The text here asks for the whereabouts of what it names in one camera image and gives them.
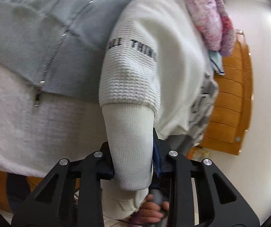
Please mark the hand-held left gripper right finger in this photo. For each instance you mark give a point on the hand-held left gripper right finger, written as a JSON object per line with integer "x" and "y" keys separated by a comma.
{"x": 158, "y": 163}

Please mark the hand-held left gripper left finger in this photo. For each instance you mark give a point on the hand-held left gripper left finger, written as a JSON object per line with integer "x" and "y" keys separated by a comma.
{"x": 105, "y": 160}

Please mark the white button jacket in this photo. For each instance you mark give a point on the white button jacket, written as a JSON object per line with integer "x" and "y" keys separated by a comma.
{"x": 130, "y": 82}

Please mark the person's right hand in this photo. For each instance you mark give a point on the person's right hand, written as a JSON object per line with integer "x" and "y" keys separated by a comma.
{"x": 150, "y": 211}

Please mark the grey checkered garment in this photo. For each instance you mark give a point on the grey checkered garment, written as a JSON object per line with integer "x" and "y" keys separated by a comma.
{"x": 204, "y": 104}

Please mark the white fleece blanket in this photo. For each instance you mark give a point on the white fleece blanket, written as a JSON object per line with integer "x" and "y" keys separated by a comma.
{"x": 31, "y": 134}

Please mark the wooden bed headboard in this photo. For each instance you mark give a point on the wooden bed headboard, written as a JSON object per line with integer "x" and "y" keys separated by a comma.
{"x": 232, "y": 99}

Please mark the striped light blue pillow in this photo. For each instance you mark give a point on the striped light blue pillow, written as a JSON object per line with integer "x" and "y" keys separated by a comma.
{"x": 217, "y": 61}

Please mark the grey zip hoodie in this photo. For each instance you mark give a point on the grey zip hoodie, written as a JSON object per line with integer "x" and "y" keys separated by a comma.
{"x": 55, "y": 16}

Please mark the purple floral quilt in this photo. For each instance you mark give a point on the purple floral quilt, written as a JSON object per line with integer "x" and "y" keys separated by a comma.
{"x": 208, "y": 11}

